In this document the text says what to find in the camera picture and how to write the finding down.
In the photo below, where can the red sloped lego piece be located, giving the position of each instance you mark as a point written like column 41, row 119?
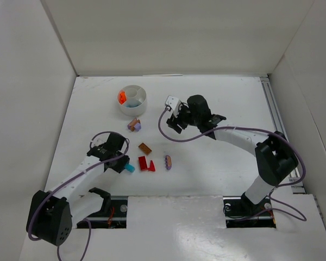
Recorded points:
column 151, row 167

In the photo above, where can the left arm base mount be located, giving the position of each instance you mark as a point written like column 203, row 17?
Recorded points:
column 112, row 217

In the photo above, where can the teal square lego brick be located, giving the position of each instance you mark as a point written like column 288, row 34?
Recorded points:
column 132, row 103

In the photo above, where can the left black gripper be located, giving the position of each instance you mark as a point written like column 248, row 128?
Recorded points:
column 119, row 163

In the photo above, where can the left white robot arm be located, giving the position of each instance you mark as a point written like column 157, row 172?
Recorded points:
column 55, row 212

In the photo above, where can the brown flat lego plate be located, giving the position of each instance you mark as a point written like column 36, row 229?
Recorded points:
column 144, row 148

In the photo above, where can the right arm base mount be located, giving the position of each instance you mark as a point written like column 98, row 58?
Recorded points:
column 242, row 214

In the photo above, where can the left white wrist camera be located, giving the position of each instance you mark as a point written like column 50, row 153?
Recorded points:
column 96, row 142

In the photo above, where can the white round divided container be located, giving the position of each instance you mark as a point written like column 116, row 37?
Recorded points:
column 134, row 92

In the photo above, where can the purple oval lego plate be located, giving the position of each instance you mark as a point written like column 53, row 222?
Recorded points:
column 168, row 162

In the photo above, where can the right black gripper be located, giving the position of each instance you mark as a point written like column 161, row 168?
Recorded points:
column 178, row 123

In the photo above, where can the purple brown lego assembly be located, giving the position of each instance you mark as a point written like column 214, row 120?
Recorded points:
column 134, row 125

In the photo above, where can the orange lego brick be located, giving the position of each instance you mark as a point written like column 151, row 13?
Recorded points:
column 122, row 97

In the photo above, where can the aluminium rail right side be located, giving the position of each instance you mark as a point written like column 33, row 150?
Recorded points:
column 278, row 123

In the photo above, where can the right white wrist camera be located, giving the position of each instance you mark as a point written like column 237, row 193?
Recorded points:
column 173, row 104

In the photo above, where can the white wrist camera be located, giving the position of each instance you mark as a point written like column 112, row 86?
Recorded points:
column 173, row 104
column 96, row 142

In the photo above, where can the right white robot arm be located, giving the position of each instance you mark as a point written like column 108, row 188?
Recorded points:
column 275, row 158

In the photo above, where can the red rectangular lego brick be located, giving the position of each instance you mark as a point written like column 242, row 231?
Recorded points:
column 142, row 163

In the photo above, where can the long teal lego brick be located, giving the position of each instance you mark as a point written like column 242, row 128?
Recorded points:
column 130, row 168

